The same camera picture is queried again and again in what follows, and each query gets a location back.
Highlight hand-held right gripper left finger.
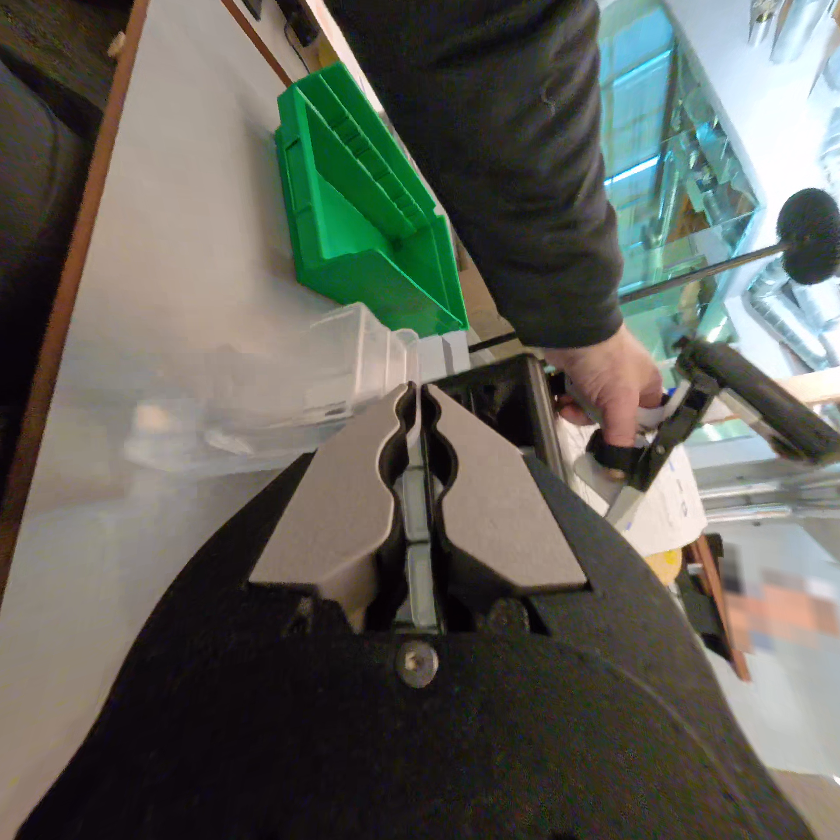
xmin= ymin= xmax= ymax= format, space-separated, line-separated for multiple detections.
xmin=249 ymin=382 xmax=419 ymax=632

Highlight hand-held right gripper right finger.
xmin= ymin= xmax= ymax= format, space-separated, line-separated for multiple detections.
xmin=422 ymin=384 xmax=589 ymax=621

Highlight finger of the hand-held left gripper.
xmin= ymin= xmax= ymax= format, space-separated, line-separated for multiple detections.
xmin=574 ymin=453 xmax=649 ymax=532

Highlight small clear plastic drawer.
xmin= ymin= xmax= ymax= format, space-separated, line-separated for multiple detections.
xmin=123 ymin=301 xmax=448 ymax=632

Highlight green plastic bin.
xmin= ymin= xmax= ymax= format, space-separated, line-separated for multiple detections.
xmin=274 ymin=62 xmax=471 ymax=337

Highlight person's left forearm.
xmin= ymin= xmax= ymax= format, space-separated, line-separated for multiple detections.
xmin=325 ymin=0 xmax=626 ymax=350

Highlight person's left hand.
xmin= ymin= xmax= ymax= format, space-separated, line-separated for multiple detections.
xmin=543 ymin=325 xmax=665 ymax=448

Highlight black-framed wooden desk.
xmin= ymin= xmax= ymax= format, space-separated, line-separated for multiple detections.
xmin=676 ymin=533 xmax=753 ymax=683

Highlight black fuzzy ball on rod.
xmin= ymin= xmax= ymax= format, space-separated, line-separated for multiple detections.
xmin=620 ymin=188 xmax=840 ymax=307

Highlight silver ventilation duct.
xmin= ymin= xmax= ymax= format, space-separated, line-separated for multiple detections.
xmin=743 ymin=274 xmax=840 ymax=370

